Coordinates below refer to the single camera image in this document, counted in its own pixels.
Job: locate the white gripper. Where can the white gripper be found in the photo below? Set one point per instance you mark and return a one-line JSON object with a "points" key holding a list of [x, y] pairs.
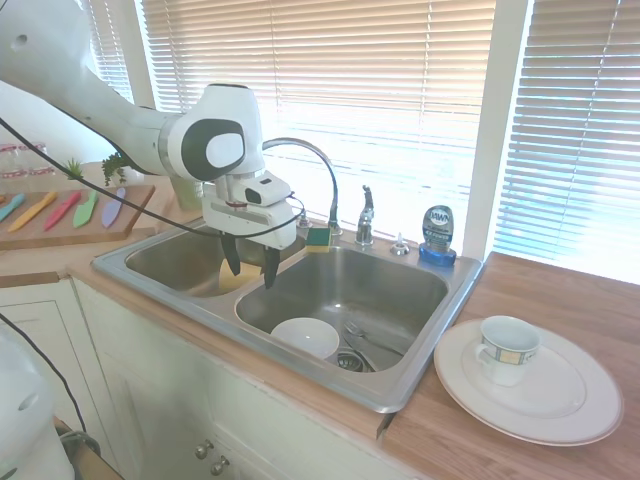
{"points": [[250, 220]]}

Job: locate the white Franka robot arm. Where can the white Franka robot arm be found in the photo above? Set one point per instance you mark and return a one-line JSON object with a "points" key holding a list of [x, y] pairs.
{"points": [[75, 95]]}

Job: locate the yellow sponge in sink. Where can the yellow sponge in sink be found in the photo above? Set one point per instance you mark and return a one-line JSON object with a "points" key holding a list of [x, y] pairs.
{"points": [[245, 280]]}

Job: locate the chrome soap pump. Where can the chrome soap pump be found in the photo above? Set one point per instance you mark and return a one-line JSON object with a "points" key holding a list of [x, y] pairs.
{"points": [[303, 222]]}

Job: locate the yellow and green sponge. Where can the yellow and green sponge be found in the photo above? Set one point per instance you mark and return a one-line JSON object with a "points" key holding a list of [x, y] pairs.
{"points": [[319, 241]]}

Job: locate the white bowl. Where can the white bowl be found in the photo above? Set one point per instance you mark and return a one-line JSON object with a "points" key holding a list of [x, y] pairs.
{"points": [[305, 337]]}

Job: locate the green pot with plant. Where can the green pot with plant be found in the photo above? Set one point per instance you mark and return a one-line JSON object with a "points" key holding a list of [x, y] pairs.
{"points": [[186, 195]]}

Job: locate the silver fork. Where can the silver fork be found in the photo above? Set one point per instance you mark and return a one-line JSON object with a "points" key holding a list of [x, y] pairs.
{"points": [[355, 330]]}

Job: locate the stainless steel double sink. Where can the stainless steel double sink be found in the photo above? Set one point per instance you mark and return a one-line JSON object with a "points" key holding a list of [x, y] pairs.
{"points": [[380, 295]]}

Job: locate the wooden cutting board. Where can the wooden cutting board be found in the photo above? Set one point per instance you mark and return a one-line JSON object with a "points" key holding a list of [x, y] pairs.
{"points": [[127, 210]]}

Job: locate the metal drain strainer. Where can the metal drain strainer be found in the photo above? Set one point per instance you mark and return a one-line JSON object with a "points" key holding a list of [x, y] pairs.
{"points": [[355, 361]]}

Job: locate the purple plastic knife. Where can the purple plastic knife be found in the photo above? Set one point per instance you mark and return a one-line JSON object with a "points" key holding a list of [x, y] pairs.
{"points": [[112, 212]]}

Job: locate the small chrome sink sprayer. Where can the small chrome sink sprayer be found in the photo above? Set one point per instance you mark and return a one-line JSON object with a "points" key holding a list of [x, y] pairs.
{"points": [[399, 246]]}

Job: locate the white kitchen cabinet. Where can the white kitchen cabinet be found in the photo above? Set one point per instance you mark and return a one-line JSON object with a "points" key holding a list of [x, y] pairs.
{"points": [[165, 390]]}

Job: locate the small leafy potted plant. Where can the small leafy potted plant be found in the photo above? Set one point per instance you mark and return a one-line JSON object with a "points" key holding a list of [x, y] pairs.
{"points": [[114, 167]]}

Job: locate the green plastic knife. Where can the green plastic knife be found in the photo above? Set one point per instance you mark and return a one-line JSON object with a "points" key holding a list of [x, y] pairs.
{"points": [[84, 212]]}

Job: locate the blue dish soap bottle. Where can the blue dish soap bottle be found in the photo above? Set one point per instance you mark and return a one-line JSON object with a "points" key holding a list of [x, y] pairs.
{"points": [[438, 235]]}

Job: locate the metal cabinet knob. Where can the metal cabinet knob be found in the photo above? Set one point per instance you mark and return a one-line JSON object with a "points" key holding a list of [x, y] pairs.
{"points": [[219, 466], [203, 450]]}

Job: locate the small spiky succulent plant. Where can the small spiky succulent plant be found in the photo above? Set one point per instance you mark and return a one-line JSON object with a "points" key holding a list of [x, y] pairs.
{"points": [[74, 169]]}

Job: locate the wide window blind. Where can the wide window blind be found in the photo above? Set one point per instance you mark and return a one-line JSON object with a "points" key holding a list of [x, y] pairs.
{"points": [[375, 90]]}

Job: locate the orange plastic knife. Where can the orange plastic knife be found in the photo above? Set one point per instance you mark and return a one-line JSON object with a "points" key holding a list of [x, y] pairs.
{"points": [[32, 212]]}

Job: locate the teal plastic knife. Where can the teal plastic knife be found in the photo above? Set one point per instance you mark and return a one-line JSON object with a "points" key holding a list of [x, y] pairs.
{"points": [[10, 207]]}

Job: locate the clear plastic container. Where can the clear plastic container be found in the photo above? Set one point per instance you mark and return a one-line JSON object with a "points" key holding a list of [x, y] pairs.
{"points": [[20, 170]]}

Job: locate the wooden robot stand board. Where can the wooden robot stand board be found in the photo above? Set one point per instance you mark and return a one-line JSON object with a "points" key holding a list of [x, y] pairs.
{"points": [[95, 460]]}

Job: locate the narrow window blind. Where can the narrow window blind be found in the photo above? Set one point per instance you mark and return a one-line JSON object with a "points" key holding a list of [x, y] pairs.
{"points": [[112, 50]]}

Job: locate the white patterned teacup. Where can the white patterned teacup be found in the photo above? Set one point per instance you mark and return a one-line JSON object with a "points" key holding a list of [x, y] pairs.
{"points": [[505, 360]]}

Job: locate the white dinner plate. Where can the white dinner plate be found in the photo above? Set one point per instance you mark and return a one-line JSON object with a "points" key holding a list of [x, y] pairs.
{"points": [[560, 400]]}

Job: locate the tall window blind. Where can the tall window blind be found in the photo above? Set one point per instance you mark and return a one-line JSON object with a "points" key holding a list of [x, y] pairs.
{"points": [[575, 150]]}

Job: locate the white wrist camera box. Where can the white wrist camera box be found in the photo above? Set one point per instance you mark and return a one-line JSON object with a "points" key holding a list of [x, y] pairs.
{"points": [[262, 192]]}

